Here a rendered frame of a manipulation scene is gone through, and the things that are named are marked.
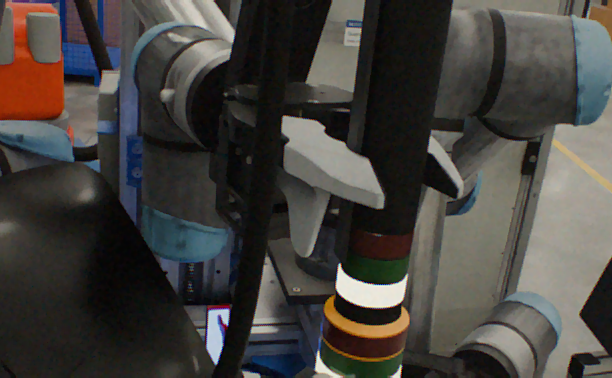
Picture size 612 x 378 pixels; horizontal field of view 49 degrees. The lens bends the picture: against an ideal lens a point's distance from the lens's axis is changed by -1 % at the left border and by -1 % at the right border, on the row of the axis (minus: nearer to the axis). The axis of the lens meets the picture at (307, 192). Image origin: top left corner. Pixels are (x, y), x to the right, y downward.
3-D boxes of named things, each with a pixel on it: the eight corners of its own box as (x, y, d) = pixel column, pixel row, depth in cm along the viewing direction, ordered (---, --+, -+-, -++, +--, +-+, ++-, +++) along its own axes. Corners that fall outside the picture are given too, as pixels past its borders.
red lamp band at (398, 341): (376, 370, 32) (380, 348, 32) (303, 333, 34) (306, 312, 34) (420, 334, 35) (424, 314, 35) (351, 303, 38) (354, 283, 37)
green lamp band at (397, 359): (372, 393, 33) (376, 372, 32) (301, 354, 35) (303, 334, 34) (416, 355, 36) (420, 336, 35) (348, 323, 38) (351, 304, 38)
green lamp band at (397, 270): (384, 291, 31) (388, 268, 31) (325, 266, 33) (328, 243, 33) (419, 268, 34) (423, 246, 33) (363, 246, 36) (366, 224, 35)
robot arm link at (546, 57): (377, 154, 122) (491, -18, 69) (458, 160, 123) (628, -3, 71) (376, 219, 118) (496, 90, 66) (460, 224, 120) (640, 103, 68)
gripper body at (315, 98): (365, 235, 41) (279, 169, 51) (384, 94, 38) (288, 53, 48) (246, 251, 37) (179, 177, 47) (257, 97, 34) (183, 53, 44)
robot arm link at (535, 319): (556, 363, 79) (574, 300, 76) (525, 410, 71) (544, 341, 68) (493, 337, 83) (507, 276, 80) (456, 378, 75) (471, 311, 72)
